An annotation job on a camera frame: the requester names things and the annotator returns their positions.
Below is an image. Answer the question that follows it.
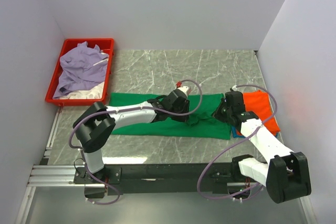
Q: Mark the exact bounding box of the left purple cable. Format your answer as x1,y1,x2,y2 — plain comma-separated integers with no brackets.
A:
68,79,203,206

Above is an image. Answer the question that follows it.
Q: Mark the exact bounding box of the lavender t-shirt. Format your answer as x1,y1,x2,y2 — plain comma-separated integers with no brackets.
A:
53,40,110,99

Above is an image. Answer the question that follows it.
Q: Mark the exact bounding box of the folded orange t-shirt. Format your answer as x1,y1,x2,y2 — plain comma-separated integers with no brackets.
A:
243,90,280,136

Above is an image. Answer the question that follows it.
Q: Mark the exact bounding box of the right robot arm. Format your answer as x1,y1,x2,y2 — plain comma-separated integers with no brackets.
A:
212,89,311,204

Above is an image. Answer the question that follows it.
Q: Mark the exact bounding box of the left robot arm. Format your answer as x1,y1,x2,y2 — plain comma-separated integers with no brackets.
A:
72,86,190,183

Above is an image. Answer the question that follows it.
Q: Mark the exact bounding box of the black base beam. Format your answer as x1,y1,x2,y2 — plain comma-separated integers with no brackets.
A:
73,163,263,199

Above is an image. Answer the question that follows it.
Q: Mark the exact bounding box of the green t-shirt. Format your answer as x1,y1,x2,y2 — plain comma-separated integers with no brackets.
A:
109,92,231,140

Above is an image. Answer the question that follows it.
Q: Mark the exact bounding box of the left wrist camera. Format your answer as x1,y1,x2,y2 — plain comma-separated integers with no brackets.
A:
176,81,191,96

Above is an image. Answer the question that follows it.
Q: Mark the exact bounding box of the folded blue t-shirt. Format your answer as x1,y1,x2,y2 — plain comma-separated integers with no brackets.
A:
231,126,245,138

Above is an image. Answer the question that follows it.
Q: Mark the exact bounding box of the red plastic bin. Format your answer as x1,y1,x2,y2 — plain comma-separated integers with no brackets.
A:
45,38,114,106

